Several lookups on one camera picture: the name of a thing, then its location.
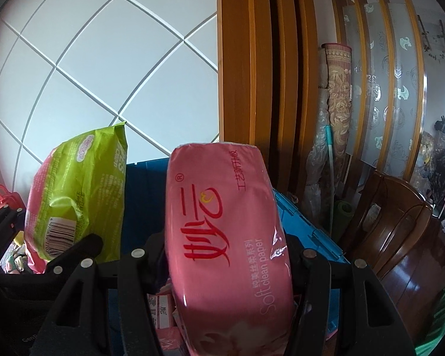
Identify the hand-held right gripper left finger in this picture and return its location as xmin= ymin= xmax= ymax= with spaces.
xmin=29 ymin=232 xmax=171 ymax=356

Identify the green rolled mat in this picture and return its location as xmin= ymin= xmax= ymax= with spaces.
xmin=334 ymin=200 xmax=355 ymax=238

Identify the brown wooden chair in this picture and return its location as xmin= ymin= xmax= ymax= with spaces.
xmin=339 ymin=171 xmax=436 ymax=279

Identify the blue plastic crate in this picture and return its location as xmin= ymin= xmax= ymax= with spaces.
xmin=107 ymin=158 xmax=351 ymax=356

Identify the rolled patterned carpet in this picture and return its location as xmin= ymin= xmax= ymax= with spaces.
xmin=321 ymin=42 xmax=353 ymax=160

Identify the wooden door frame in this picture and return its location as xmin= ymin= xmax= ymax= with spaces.
xmin=217 ymin=0 xmax=321 ymax=201

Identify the red bear suitcase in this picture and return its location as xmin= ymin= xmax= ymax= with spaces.
xmin=0 ymin=185 xmax=23 ymax=217

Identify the green pink packet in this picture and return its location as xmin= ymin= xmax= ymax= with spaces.
xmin=24 ymin=122 xmax=128 ymax=274

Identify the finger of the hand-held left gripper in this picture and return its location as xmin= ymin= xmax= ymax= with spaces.
xmin=0 ymin=208 xmax=26 ymax=255
xmin=41 ymin=233 xmax=104 ymax=286

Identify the pink white small box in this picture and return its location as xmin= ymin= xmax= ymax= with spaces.
xmin=146 ymin=293 xmax=179 ymax=332

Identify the plastic wrapped roll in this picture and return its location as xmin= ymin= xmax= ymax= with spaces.
xmin=306 ymin=48 xmax=330 ymax=216

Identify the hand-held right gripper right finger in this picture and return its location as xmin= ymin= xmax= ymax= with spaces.
xmin=282 ymin=233 xmax=418 ymax=356

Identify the pink tissue pack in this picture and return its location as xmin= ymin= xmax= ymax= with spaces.
xmin=166 ymin=142 xmax=295 ymax=356

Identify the patterned glass sliding door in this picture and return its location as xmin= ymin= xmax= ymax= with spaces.
xmin=324 ymin=0 xmax=427 ymax=182

